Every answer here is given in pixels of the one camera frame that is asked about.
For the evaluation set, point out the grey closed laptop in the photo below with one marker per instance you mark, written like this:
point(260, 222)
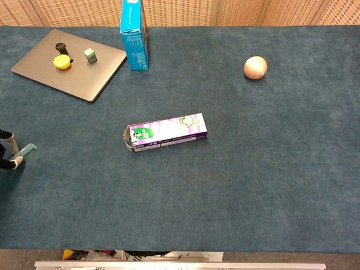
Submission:
point(84, 76)

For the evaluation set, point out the blue carton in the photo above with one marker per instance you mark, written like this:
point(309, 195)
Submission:
point(135, 45)

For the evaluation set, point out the tan wooden ball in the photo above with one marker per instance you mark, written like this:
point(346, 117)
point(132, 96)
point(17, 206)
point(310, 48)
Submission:
point(255, 67)

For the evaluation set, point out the small green block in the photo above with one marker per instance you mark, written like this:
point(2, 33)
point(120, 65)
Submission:
point(90, 55)

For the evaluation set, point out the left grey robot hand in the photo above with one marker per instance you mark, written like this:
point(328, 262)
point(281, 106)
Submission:
point(13, 146)

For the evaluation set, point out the white plastic bag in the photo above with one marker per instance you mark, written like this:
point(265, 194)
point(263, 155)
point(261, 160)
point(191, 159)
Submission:
point(98, 256)

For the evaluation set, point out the small black cylinder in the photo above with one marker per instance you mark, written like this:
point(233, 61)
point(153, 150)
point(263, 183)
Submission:
point(62, 49)

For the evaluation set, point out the yellow ridged bottle cap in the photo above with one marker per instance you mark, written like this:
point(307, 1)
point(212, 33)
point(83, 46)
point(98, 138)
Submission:
point(62, 62)

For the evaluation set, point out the purple toothpaste box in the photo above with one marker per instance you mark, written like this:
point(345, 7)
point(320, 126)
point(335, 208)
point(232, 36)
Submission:
point(174, 130)

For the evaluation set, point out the woven bamboo screen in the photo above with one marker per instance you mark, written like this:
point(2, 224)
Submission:
point(180, 12)

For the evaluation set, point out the aluminium frame rail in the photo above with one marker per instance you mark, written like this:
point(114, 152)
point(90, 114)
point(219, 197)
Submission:
point(180, 265)

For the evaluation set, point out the yellow black package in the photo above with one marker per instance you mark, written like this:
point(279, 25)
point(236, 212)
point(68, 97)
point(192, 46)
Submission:
point(68, 254)

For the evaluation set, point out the blue table cloth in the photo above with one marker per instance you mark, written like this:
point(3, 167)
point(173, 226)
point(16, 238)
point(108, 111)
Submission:
point(197, 191)

